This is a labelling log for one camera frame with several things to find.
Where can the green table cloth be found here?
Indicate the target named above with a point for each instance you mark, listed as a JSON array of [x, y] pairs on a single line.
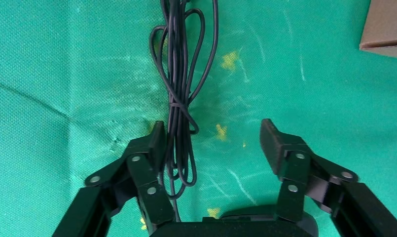
[[71, 81]]

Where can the open brown cardboard box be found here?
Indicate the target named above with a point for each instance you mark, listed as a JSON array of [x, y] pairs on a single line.
[[387, 26]]

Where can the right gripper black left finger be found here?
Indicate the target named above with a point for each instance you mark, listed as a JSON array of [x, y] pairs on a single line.
[[146, 183]]

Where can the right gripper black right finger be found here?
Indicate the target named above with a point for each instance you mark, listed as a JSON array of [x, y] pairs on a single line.
[[293, 170]]

